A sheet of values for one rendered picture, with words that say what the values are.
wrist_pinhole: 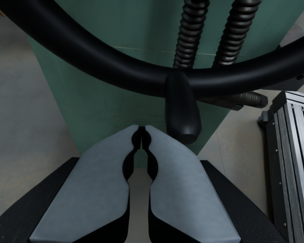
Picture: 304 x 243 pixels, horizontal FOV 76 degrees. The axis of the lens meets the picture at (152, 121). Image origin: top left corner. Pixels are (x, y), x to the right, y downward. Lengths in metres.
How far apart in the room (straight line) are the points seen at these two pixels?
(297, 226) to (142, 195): 0.52
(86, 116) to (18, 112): 0.62
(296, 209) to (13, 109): 1.21
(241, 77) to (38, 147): 0.89
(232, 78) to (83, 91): 0.35
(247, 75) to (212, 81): 0.03
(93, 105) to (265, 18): 0.38
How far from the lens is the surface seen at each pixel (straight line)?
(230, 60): 0.25
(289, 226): 0.84
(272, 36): 0.42
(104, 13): 0.35
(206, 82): 0.18
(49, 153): 0.95
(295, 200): 0.83
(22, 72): 1.30
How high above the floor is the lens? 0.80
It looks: 55 degrees down
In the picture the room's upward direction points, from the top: 12 degrees clockwise
